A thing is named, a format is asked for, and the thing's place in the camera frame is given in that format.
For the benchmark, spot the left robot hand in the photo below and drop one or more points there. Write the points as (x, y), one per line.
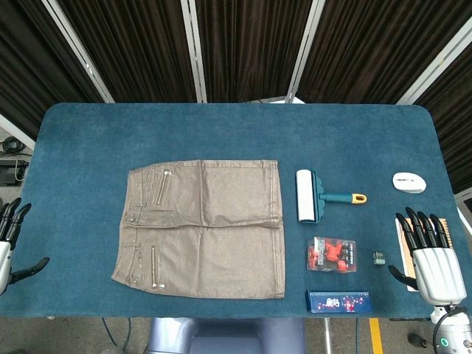
(4, 258)

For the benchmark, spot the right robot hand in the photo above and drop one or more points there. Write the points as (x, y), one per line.
(439, 273)

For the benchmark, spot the teal lint roller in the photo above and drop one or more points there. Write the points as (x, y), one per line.
(306, 195)

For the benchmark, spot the brown skirt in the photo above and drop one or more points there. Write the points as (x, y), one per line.
(221, 228)

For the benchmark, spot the brown spiral notebook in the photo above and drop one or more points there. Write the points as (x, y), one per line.
(402, 250)

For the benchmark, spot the black electronics box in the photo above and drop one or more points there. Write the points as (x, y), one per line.
(10, 172)

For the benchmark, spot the white computer mouse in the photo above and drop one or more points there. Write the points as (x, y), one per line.
(408, 182)

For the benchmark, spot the long blue printed box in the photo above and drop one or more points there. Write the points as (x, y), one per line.
(339, 301)

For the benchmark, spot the red toy in clear box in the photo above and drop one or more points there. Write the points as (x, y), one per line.
(332, 254)

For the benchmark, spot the white table leg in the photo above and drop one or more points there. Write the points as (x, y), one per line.
(327, 336)

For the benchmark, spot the blue-grey robot torso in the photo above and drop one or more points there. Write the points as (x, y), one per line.
(228, 337)

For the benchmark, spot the white screen foot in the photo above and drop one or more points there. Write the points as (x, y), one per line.
(289, 99)

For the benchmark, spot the blue table cloth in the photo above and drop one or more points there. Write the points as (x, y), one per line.
(221, 132)

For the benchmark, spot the dark pleated folding screen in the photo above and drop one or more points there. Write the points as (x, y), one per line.
(250, 48)

